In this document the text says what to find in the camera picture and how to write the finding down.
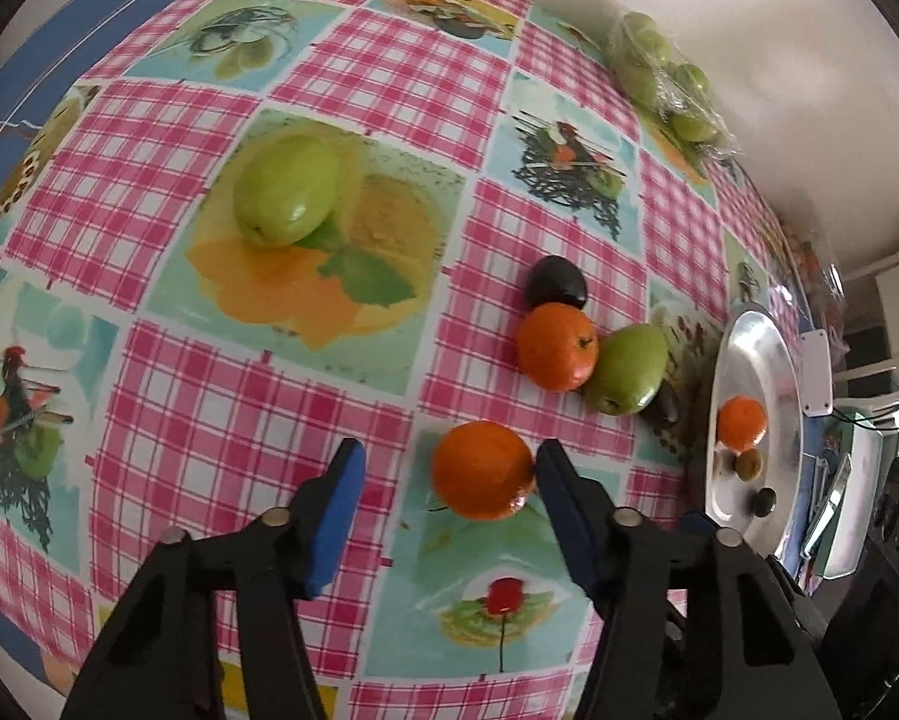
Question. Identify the green mango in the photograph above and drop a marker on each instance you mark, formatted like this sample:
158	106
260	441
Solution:
629	371
284	187

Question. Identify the white plastic device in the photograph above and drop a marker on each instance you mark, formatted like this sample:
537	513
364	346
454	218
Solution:
816	375

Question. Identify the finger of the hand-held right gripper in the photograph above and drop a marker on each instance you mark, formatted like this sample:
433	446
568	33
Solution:
695	521

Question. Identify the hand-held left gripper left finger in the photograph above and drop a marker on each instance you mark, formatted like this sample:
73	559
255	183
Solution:
337	525

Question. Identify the pale green tray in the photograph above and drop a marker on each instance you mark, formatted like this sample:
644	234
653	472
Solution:
854	510

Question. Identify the clear box of small fruit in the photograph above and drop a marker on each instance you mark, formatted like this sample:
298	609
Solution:
809	262

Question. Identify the pink checkered printed tablecloth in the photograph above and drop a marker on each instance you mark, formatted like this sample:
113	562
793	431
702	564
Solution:
194	390

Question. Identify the round steel plate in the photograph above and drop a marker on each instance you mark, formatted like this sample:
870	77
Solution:
756	360

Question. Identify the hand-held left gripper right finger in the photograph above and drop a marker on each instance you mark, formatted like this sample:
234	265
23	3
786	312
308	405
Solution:
569	510

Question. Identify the dark plum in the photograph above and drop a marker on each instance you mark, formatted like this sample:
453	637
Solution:
554	277
764	501
666	405

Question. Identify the mandarin orange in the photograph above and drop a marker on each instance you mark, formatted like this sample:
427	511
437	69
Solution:
556	347
479	469
741	424

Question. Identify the wrapped tray of green jujubes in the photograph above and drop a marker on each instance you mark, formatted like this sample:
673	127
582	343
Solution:
674	82

